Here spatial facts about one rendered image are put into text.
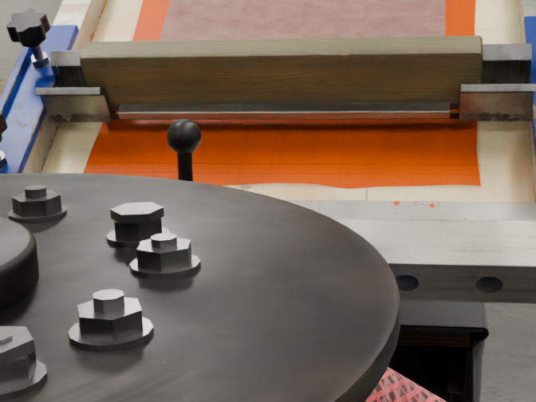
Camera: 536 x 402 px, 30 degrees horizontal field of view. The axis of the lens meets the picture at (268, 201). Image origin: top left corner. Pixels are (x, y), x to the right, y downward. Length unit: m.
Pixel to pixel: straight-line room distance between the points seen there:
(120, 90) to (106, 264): 0.77
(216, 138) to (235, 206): 0.71
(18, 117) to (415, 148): 0.42
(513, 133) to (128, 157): 0.40
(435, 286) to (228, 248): 0.54
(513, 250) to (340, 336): 0.60
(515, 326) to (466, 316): 2.55
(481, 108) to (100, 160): 0.40
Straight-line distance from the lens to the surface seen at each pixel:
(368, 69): 1.00
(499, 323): 3.82
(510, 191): 1.00
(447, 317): 1.24
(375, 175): 1.01
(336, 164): 1.03
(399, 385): 0.43
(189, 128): 0.77
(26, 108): 1.11
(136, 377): 0.23
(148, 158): 1.07
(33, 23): 1.12
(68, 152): 1.11
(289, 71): 1.01
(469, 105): 1.02
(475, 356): 1.25
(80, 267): 0.31
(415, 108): 1.03
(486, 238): 0.84
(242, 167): 1.04
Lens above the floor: 1.40
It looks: 15 degrees down
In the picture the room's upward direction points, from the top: 2 degrees counter-clockwise
